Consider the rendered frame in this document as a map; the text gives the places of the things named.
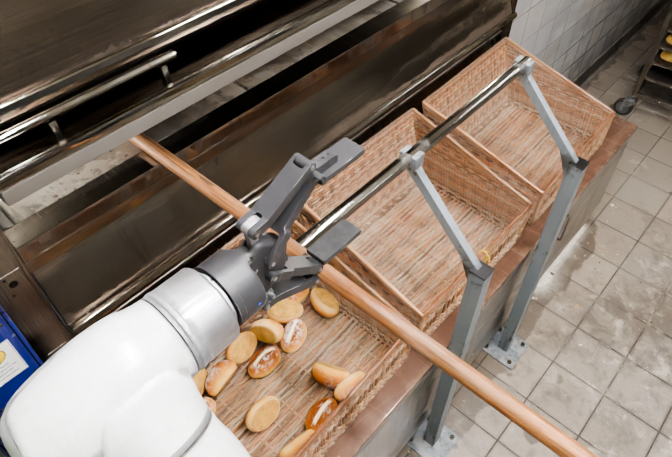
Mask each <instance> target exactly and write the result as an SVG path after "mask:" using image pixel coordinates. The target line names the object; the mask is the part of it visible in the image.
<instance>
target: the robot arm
mask: <svg viewBox="0 0 672 457"><path fill-rule="evenodd" d="M364 153H365V148H364V147H362V146H360V145H358V144H357V143H355V142H353V141H351V140H350V139H348V138H346V137H345V138H343V139H342V140H340V141H339V142H337V143H336V144H335V145H333V146H332V147H331V148H329V149H327V150H325V151H323V152H322V153H320V154H319V155H318V156H316V157H315V158H313V159H312V160H309V159H308V158H306V157H304V156H303V155H301V154H300V153H295V154H294V155H293V156H292V157H291V159H290V160H289V161H288V162H287V164H286V165H285V166H284V168H283V169H282V170H281V171H280V173H279V174H278V175H277V176H276V178H275V179H274V180H273V182H272V183H271V184H270V185H269V187H268V188H267V189H266V191H265V192H264V193H263V194H262V196H261V197H260V198H259V199H258V201H257V202H256V203H255V205H254V206H253V207H252V208H251V209H250V210H249V211H248V212H247V213H246V214H244V215H243V216H242V217H241V218H240V219H239V220H238V221H237V222H236V228H238V229H239V230H240V231H242V232H243V234H244V237H245V239H244V240H243V241H242V243H241V244H240V245H239V246H238V247H237V248H236V249H221V250H218V251H217V252H216V253H214V254H213V255H212V256H210V257H209V258H208V259H206V260H205V261H204V262H202V263H201V264H200V265H198V266H197V267H196V268H194V269H191V268H183V269H181V270H180V271H179V272H177V273H176V274H174V275H173V276H172V277H170V278H169V279H168V280H166V281H165V282H164V283H162V284H161V285H160V286H158V287H157V288H156V289H154V290H153V291H151V292H149V293H147V294H146V295H144V297H143V298H142V299H141V300H139V301H137V302H136V303H134V304H133V305H131V306H129V307H127V308H125V309H123V310H120V311H118V312H115V313H112V314H109V315H108V316H106V317H104V318H102V319H101V320H99V321H97V322H96V323H94V324H93V325H91V326H90V327H88V328H87V329H85V330H84V331H83V332H81V333H80V334H78V335H77V336H76V337H74V338H73V339H72V340H70V341H69V342H68V343H67V344H65V345H64V346H63V347H62V348H61V349H59V350H58V351H57V352H56V353H55V354H53V355H52V356H51V357H50V358H49V359H48V360H47V361H46V362H45V363H44V364H43V365H42V366H41V367H39V368H38V369H37V370H36V371H35V372H34V373H33V374H32V375H31V376H30V377H29V378H28V379H27V380H26V381H25V382H24V383H23V384H22V386H21V387H20V388H19V389H18V390H17V391H16V392H15V394H14V395H13V396H12V397H11V399H10V400H9V402H8V403H7V405H6V407H5V409H4V412H3V414H2V417H1V420H0V436H1V439H2V442H3V444H4V446H5V448H6V450H7V451H8V453H9V455H10V456H11V457H251V456H250V455H249V453H248V452H247V450H246V449H245V448H244V446H243V445H242V444H241V443H240V441H239V440H238V439H237V438H236V437H235V435H234V434H233V433H232V432H231V431H230V430H229V429H228V428H227V427H226V426H225V425H224V424H223V423H222V422H221V421H220V420H219V419H218V418H217V417H216V416H215V415H214V413H213V412H212V411H211V410H210V409H209V407H208V406H207V404H206V403H205V401H204V400H203V398H202V396H201V394H200V392H199V390H198V388H197V386H196V383H195V382H194V380H193V377H194V376H195V375H196V374H197V373H198V372H199V371H200V370H202V369H204V368H205V367H206V366H207V365H208V363H209V362H211V361H212V360H213V359H214V358H215V357H216V356H218V355H219V354H220V353H221V352H222V351H223V350H224V349H226V348H227V347H228V346H229V345H230V344H231V343H233V342H234V341H235V340H236V339H237V338H238V336H239V334H240V326H242V325H243V324H244V323H245V322H246V321H247V320H249V319H250V318H251V317H252V316H253V315H254V314H256V313H257V312H258V311H259V310H260V309H262V310H264V311H267V310H268V309H270V308H271V307H272V306H274V305H275V304H276V303H278V302H279V301H282V300H284V299H286V298H288V297H290V296H293V295H295V294H297V293H299V292H302V291H304V290H306V289H308V288H310V287H313V286H315V285H317V284H318V283H319V281H320V277H319V276H318V273H320V272H321V271H322V270H323V265H326V264H327V263H328V262H329V261H330V260H331V259H333V258H334V257H335V256H336V255H337V254H338V253H339V252H341V251H342V250H343V249H344V248H345V247H346V246H347V245H349V244H350V243H351V242H352V241H353V240H354V239H356V238H357V237H358V236H359V235H360V234H361V229H359V228H358V227H356V226H354V225H353V224H352V223H350V222H349V221H347V220H346V219H343V220H341V221H340V222H339V223H338V224H336V225H335V226H334V227H333V228H332V229H330V230H329V231H328V232H327V233H326V234H324V235H323V236H322V237H321V238H320V239H318V240H317V241H316V242H315V243H314V244H312V245H311V246H310V247H309V248H308V249H307V253H308V254H309V255H310V256H309V255H308V254H307V253H305V252H304V253H305V255H304V254H303V255H302V256H289V257H288V255H287V253H286V249H287V242H288V240H289V239H290V237H291V231H290V229H291V227H292V225H293V224H294V222H295V220H296V219H297V217H298V215H299V213H300V212H301V210H302V208H303V207H304V205H305V203H306V202H307V200H308V198H309V197H310V195H311V193H312V191H313V190H314V188H315V186H316V185H317V183H318V184H320V185H322V186H323V185H324V184H326V183H327V182H328V181H330V180H331V179H332V178H334V177H335V176H336V175H338V174H339V173H340V172H341V171H343V170H344V169H345V168H347V167H348V166H349V165H351V164H352V163H353V162H355V161H356V160H357V159H358V158H360V157H361V156H362V155H364ZM307 179H309V180H308V181H307ZM306 181H307V182H306ZM269 228H271V229H272V230H274V231H275V232H276V233H278V234H279V236H278V235H277V234H275V233H273V232H267V229H269ZM303 277H304V278H305V279H304V278H303Z"/></svg>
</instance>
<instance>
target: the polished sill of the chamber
mask: <svg viewBox="0 0 672 457"><path fill-rule="evenodd" d="M447 1H448V0H403V1H402V2H400V3H398V4H396V5H395V6H393V7H391V8H390V9H388V10H386V11H384V12H383V13H381V14H379V15H377V16H376V17H374V18H372V19H371V20H369V21H367V22H365V23H364V24H362V25H360V26H358V27H357V28H355V29H353V30H352V31H350V32H348V33H346V34H345V35H343V36H341V37H339V38H338V39H336V40H334V41H333V42H331V43H329V44H327V45H326V46H324V47H322V48H320V49H319V50H317V51H315V52H314V53H312V54H310V55H308V56H307V57H305V58H303V59H301V60H300V61H298V62H296V63H295V64H293V65H291V66H289V67H288V68H286V69H284V70H282V71H281V72H279V73H277V74H275V75H274V76H272V77H270V78H269V79H267V80H265V81H263V82H262V83H260V84H258V85H256V86H255V87H253V88H251V89H250V90H248V91H246V92H244V93H243V94H241V95H239V96H237V97H236V98H234V99H232V100H231V101H229V102H227V103H225V104H224V105H222V106H220V107H218V108H217V109H215V110H213V111H212V112H210V113H208V114H206V115H205V116H203V117H201V118H199V119H198V120H196V121H194V122H193V123H191V124H189V125H187V126H186V127H184V128H182V129H180V130H179V131H177V132H175V133H174V134H172V135H170V136H168V137H167V138H165V139H163V140H161V141H160V142H158V144H160V145H161V146H162V147H164V148H165V149H167V150H168V151H169V152H171V153H172V154H174V155H175V156H176V157H178V158H179V159H181V160H182V161H183V162H185V163H187V162H189V161H190V160H192V159H193V158H195V157H197V156H198V155H200V154H201V153H203V152H205V151H206V150H208V149H209V148H211V147H213V146H214V145H216V144H218V143H219V142H221V141H222V140H224V139H226V138H227V137H229V136H230V135H232V134H234V133H235V132H237V131H239V130H240V129H242V128H243V127H245V126H247V125H248V124H250V123H251V122H253V121H255V120H256V119H258V118H260V117H261V116H263V115H264V114H266V113H268V112H269V111H271V110H272V109H274V108H276V107H277V106H279V105H281V104H282V103H284V102H285V101H287V100H289V99H290V98H292V97H293V96H295V95H297V94H298V93H300V92H302V91H303V90H305V89H306V88H308V87H310V86H311V85H313V84H314V83H316V82H318V81H319V80H321V79H322V78H324V77H326V76H327V75H329V74H331V73H332V72H334V71H335V70H337V69H339V68H340V67H342V66H343V65H345V64H347V63H348V62H350V61H352V60H353V59H355V58H356V57H358V56H360V55H361V54H363V53H364V52H366V51H368V50H369V49H371V48H373V47H374V46H376V45H377V44H379V43H381V42H382V41H384V40H385V39H387V38H389V37H390V36H392V35H394V34H395V33H397V32H398V31H400V30H402V29H403V28H405V27H406V26H408V25H410V24H411V23H413V22H415V21H416V20H418V19H419V18H421V17H423V16H424V15H426V14H427V13H429V12H431V11H432V10H434V9H435V8H437V7H439V6H440V5H442V4H444V3H445V2H447ZM171 172H172V171H170V170H169V169H168V168H166V167H165V166H164V165H162V164H161V163H160V162H158V161H157V160H155V159H154V158H153V157H151V156H150V155H149V154H147V153H146V152H145V151H142V152H141V153H139V154H137V155H136V156H134V157H132V158H130V159H129V160H127V161H125V162H123V163H122V164H120V165H118V166H116V167H115V168H113V169H111V170H110V171H108V172H106V173H104V174H103V175H101V176H99V177H97V178H96V179H94V180H92V181H91V182H89V183H87V184H85V185H84V186H82V187H80V188H78V189H77V190H75V191H73V192H72V193H70V194H68V195H66V196H65V197H63V198H61V199H59V200H58V201H56V202H54V203H53V204H51V205H49V206H47V207H46V208H44V209H42V210H40V211H39V212H37V213H35V214H34V215H32V216H30V217H28V218H27V219H25V220H23V221H21V222H20V223H18V224H16V225H15V226H13V227H11V228H9V229H8V230H6V231H4V234H5V235H6V237H7V238H8V240H9V241H10V243H11V245H12V246H13V248H14V249H15V251H16V253H17V254H18V256H19V257H20V259H21V260H22V262H23V263H25V262H27V261H29V260H30V259H32V258H34V257H35V256H37V255H38V254H40V253H42V252H43V251H45V250H46V249H48V248H50V247H51V246H53V245H55V244H56V243H58V242H59V241H61V240H63V239H64V238H66V237H67V236H69V235H71V234H72V233H74V232H76V231H77V230H79V229H80V228H82V227H84V226H85V225H87V224H88V223H90V222H92V221H93V220H95V219H96V218H98V217H100V216H101V215H103V214H105V213H106V212H108V211H109V210H111V209H113V208H114V207H116V206H117V205H119V204H121V203H122V202H124V201H126V200H127V199H129V198H130V197H132V196H134V195H135V194H137V193H138V192H140V191H142V190H143V189H145V188H147V187H148V186H150V185H151V184H153V183H155V182H156V181H158V180H159V179H161V178H163V177H164V176H166V175H168V174H169V173H171Z"/></svg>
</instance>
